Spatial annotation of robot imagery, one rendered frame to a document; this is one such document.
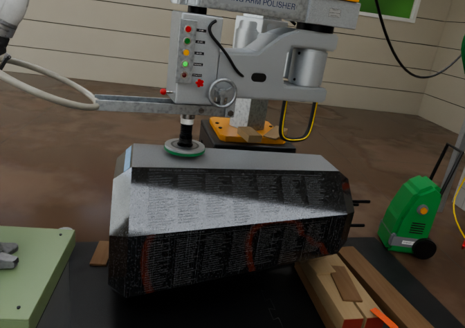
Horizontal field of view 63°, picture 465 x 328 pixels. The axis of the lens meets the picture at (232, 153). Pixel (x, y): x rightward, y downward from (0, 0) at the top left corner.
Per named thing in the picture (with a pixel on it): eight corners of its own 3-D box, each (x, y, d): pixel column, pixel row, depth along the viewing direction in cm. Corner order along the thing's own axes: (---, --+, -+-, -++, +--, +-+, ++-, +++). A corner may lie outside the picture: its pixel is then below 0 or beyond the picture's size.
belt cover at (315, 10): (327, 32, 224) (333, 2, 218) (353, 37, 202) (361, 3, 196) (165, 11, 188) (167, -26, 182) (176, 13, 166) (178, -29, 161)
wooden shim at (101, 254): (99, 242, 257) (99, 240, 256) (114, 243, 258) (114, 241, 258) (89, 265, 234) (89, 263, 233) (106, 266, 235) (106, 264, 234)
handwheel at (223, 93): (229, 104, 197) (232, 75, 192) (236, 109, 189) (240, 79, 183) (201, 103, 192) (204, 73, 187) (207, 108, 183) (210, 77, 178)
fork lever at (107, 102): (223, 108, 215) (225, 99, 214) (236, 118, 199) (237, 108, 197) (93, 102, 189) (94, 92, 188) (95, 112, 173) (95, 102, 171)
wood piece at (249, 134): (236, 133, 271) (237, 126, 269) (249, 133, 274) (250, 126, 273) (247, 142, 253) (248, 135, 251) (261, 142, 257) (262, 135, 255)
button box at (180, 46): (189, 82, 183) (196, 20, 173) (192, 84, 180) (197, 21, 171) (174, 82, 180) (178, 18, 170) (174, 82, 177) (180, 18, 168)
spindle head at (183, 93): (228, 102, 216) (239, 19, 201) (242, 112, 197) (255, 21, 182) (165, 99, 203) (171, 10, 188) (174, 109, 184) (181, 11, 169)
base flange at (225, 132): (208, 121, 305) (209, 115, 303) (266, 124, 317) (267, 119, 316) (220, 141, 261) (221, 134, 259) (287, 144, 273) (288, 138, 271)
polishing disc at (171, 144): (162, 151, 194) (162, 149, 193) (167, 138, 214) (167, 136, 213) (204, 156, 196) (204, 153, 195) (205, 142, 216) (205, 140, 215)
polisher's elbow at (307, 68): (281, 79, 221) (286, 44, 214) (308, 81, 228) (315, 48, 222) (297, 86, 204) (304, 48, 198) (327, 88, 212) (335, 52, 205)
